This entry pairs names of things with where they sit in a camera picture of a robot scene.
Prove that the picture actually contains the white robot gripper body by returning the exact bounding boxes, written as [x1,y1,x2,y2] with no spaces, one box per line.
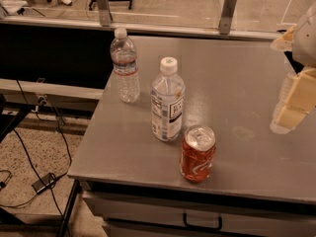
[292,2,316,67]

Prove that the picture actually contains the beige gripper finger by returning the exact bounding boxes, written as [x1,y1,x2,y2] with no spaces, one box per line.
[271,26,296,52]
[270,66,316,134]

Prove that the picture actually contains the red coke can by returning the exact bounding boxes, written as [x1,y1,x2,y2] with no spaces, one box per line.
[180,125,216,183]

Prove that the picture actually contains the grey metal drawer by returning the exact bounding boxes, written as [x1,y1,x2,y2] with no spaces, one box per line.
[83,192,316,237]

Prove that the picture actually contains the clear bottle with white label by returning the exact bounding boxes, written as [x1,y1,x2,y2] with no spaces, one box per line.
[150,57,185,141]

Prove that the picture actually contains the clear ribbed water bottle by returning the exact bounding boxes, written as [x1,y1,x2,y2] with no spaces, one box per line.
[110,28,140,103]

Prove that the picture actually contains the black table leg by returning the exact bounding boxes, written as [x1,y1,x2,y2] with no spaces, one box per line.
[56,181,81,237]

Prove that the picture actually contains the black power adapter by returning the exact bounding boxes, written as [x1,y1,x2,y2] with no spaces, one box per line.
[32,173,55,195]

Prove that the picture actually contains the right metal bracket post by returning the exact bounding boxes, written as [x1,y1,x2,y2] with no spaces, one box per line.
[218,0,237,35]

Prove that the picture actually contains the metal bracket post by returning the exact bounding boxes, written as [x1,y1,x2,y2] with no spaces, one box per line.
[218,0,237,35]
[97,0,112,27]

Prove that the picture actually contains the black drawer handle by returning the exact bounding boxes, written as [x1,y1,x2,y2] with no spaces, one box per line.
[183,213,222,231]

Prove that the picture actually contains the left metal bracket post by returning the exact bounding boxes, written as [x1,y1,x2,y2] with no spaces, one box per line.
[97,0,112,27]

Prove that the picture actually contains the black floor cable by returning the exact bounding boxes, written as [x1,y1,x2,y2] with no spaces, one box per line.
[0,80,73,222]

